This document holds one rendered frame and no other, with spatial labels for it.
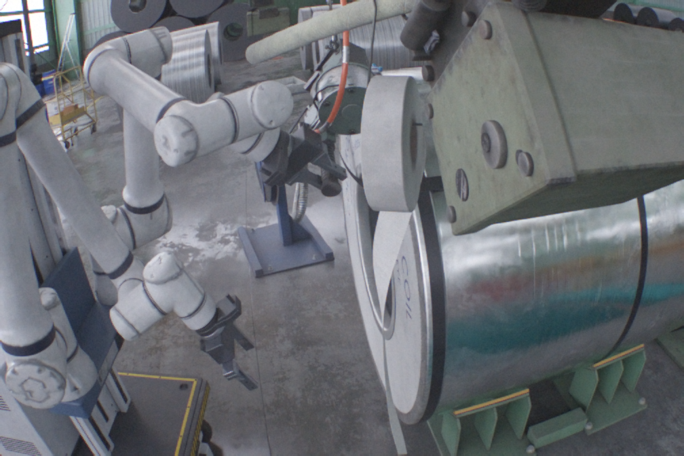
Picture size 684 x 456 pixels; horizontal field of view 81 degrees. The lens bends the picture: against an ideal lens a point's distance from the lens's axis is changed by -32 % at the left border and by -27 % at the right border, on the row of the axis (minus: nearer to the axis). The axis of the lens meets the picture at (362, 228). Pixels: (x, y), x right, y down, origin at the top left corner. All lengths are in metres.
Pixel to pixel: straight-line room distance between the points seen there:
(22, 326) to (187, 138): 0.56
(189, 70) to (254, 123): 5.47
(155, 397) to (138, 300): 1.01
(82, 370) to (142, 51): 0.85
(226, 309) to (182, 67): 5.40
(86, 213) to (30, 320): 0.27
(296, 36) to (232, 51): 11.91
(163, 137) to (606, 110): 0.67
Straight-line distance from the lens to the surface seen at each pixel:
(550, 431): 2.08
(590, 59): 0.33
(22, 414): 1.72
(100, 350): 1.52
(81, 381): 1.37
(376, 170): 0.55
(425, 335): 1.25
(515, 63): 0.29
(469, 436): 2.11
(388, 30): 6.51
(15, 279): 1.04
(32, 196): 1.60
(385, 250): 0.78
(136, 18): 12.86
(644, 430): 2.30
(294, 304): 2.93
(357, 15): 0.60
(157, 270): 1.03
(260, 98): 0.87
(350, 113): 1.18
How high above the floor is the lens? 1.65
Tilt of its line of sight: 27 degrees down
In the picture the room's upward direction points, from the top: 4 degrees counter-clockwise
